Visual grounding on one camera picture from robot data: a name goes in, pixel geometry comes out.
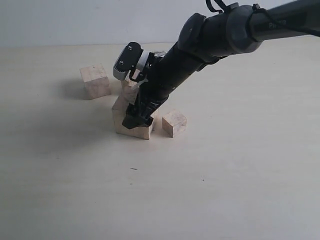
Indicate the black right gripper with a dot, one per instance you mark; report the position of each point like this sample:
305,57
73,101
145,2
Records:
165,76

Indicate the third largest wooden cube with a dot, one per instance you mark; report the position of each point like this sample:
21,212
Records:
127,82

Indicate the smallest wooden cube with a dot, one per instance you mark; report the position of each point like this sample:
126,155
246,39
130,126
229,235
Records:
174,123

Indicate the second largest wooden cube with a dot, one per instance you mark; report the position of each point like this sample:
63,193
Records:
96,81

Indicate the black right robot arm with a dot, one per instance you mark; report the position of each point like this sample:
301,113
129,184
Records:
232,30

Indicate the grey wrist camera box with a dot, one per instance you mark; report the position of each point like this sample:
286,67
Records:
127,60

